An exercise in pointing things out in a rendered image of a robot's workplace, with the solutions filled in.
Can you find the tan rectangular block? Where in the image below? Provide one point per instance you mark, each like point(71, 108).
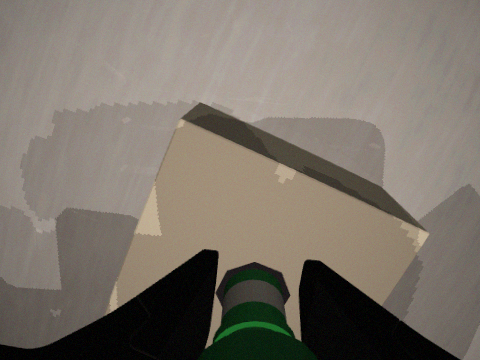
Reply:
point(265, 204)

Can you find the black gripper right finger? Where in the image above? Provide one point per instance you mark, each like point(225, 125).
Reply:
point(339, 322)

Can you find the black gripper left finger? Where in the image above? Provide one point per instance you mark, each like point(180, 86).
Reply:
point(168, 321)

